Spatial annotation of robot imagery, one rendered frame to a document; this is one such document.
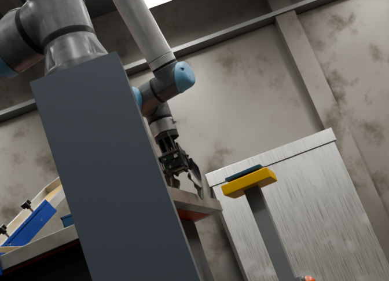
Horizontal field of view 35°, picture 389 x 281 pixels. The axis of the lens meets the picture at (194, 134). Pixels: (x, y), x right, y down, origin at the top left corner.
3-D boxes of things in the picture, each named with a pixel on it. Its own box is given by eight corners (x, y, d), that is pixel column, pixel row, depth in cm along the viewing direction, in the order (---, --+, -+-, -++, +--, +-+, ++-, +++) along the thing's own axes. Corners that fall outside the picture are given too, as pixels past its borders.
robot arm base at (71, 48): (110, 55, 123) (95, 12, 125) (37, 81, 122) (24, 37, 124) (122, 80, 137) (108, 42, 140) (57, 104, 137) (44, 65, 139)
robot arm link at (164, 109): (130, 93, 184) (145, 97, 192) (142, 126, 182) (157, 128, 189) (151, 81, 181) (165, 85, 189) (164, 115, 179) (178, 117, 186)
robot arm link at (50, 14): (72, 19, 124) (52, -37, 128) (24, 51, 130) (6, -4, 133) (106, 32, 135) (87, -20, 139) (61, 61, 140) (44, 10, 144)
